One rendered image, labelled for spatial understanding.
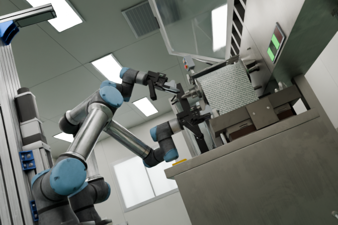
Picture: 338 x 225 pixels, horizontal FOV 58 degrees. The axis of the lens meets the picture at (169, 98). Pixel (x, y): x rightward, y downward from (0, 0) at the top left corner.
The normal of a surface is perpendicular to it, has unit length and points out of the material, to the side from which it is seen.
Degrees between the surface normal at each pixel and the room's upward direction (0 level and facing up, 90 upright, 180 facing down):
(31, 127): 90
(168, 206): 90
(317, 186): 90
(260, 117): 90
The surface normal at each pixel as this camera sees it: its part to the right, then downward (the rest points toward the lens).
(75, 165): 0.59, -0.39
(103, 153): -0.16, -0.28
